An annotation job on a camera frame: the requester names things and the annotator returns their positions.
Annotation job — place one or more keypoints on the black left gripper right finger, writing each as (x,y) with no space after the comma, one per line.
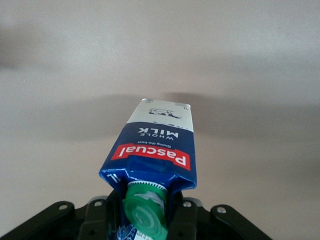
(200,222)

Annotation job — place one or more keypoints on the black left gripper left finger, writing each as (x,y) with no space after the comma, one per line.
(75,222)

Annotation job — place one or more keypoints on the blue white milk carton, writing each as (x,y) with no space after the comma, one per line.
(152,152)

